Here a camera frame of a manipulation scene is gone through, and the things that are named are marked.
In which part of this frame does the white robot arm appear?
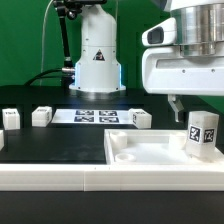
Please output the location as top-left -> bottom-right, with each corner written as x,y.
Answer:
71,0 -> 224,121

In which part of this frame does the white obstacle fence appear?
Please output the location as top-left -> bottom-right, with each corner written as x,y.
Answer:
0,161 -> 224,191

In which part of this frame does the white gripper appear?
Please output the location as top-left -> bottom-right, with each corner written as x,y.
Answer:
142,18 -> 224,122

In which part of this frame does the white square table top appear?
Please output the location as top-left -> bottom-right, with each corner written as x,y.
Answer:
104,129 -> 224,165

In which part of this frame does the black cable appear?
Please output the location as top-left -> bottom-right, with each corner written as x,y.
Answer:
23,67 -> 75,87

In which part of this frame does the white paper with tags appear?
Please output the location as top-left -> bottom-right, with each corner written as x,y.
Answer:
52,109 -> 132,124

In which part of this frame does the white cable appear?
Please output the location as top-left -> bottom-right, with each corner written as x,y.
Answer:
39,0 -> 55,87

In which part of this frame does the white block at left edge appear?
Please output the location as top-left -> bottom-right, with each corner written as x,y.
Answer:
0,130 -> 4,151

